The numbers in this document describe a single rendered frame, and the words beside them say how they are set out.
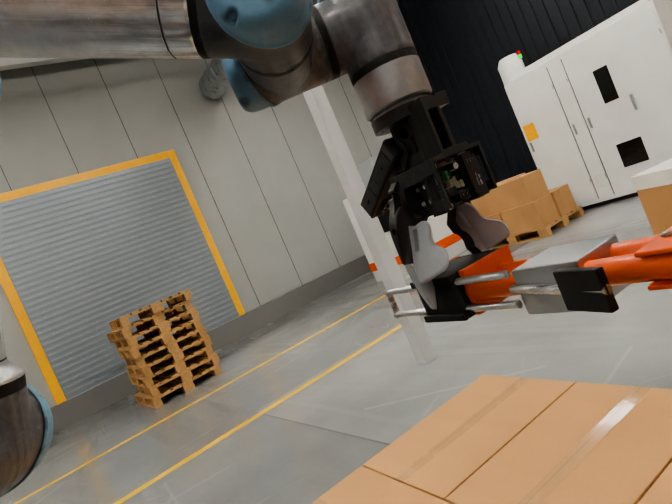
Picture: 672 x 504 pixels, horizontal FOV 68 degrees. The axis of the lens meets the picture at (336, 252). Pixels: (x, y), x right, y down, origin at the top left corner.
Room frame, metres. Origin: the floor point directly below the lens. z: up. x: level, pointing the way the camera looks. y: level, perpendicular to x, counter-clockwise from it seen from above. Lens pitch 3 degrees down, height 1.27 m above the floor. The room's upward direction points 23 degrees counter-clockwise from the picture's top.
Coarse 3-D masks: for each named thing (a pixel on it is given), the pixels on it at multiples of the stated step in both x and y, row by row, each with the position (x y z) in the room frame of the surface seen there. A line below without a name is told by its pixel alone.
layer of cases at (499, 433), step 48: (480, 384) 1.77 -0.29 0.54; (528, 384) 1.62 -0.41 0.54; (576, 384) 1.49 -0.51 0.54; (432, 432) 1.57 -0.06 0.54; (480, 432) 1.45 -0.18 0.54; (528, 432) 1.34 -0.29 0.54; (576, 432) 1.25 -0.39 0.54; (624, 432) 1.17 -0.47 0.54; (384, 480) 1.41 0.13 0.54; (432, 480) 1.31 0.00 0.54; (480, 480) 1.22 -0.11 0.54; (528, 480) 1.14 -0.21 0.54; (576, 480) 1.08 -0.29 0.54; (624, 480) 1.02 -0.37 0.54
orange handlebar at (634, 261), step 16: (640, 240) 0.39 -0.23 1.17; (656, 240) 0.36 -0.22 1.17; (624, 256) 0.37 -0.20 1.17; (640, 256) 0.35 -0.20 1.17; (656, 256) 0.34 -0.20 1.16; (608, 272) 0.37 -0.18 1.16; (624, 272) 0.36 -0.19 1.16; (640, 272) 0.35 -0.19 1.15; (656, 272) 0.34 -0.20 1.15; (480, 288) 0.49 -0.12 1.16; (496, 288) 0.47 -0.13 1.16; (656, 288) 0.35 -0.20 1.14
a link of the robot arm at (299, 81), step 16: (320, 16) 0.50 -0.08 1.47; (320, 32) 0.50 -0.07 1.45; (320, 48) 0.50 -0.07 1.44; (224, 64) 0.50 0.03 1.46; (240, 64) 0.50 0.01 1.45; (304, 64) 0.47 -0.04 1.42; (320, 64) 0.51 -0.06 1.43; (336, 64) 0.52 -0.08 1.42; (240, 80) 0.50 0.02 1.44; (256, 80) 0.49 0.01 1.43; (272, 80) 0.48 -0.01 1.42; (288, 80) 0.48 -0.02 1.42; (304, 80) 0.51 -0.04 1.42; (320, 80) 0.53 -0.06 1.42; (240, 96) 0.51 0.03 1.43; (256, 96) 0.51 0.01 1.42; (272, 96) 0.52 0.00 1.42; (288, 96) 0.53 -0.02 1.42
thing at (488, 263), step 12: (480, 252) 0.56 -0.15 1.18; (492, 252) 0.53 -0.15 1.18; (504, 252) 0.53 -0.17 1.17; (456, 264) 0.55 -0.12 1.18; (468, 264) 0.52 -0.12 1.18; (480, 264) 0.52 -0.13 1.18; (492, 264) 0.52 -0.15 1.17; (468, 288) 0.51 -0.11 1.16; (468, 300) 0.51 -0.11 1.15; (480, 300) 0.51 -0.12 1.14; (492, 300) 0.51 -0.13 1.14; (480, 312) 0.50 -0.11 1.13
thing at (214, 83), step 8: (216, 64) 9.68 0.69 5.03; (208, 72) 10.05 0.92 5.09; (216, 72) 9.83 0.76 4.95; (224, 72) 9.72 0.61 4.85; (200, 80) 10.50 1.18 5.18; (208, 80) 10.17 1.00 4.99; (216, 80) 10.02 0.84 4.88; (224, 80) 9.97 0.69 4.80; (200, 88) 10.56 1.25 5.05; (208, 88) 10.36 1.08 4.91; (216, 88) 10.27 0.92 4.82; (224, 88) 10.31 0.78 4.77; (208, 96) 10.60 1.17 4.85; (216, 96) 10.59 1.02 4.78
